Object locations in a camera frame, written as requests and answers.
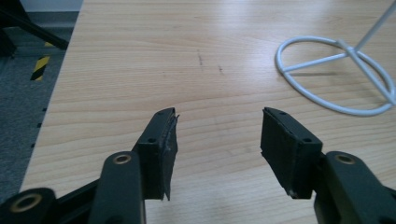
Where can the yellow black hazard tape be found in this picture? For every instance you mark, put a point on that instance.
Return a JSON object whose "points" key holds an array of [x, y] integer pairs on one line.
{"points": [[40, 67]]}

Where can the black metal stand leg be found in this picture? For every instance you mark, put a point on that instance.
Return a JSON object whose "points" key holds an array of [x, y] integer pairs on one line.
{"points": [[21, 21]]}

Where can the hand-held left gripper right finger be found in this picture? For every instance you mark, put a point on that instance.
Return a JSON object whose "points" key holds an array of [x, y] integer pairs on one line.
{"points": [[295, 155]]}

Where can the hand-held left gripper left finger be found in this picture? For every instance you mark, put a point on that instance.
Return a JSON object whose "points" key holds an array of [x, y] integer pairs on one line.
{"points": [[154, 155]]}

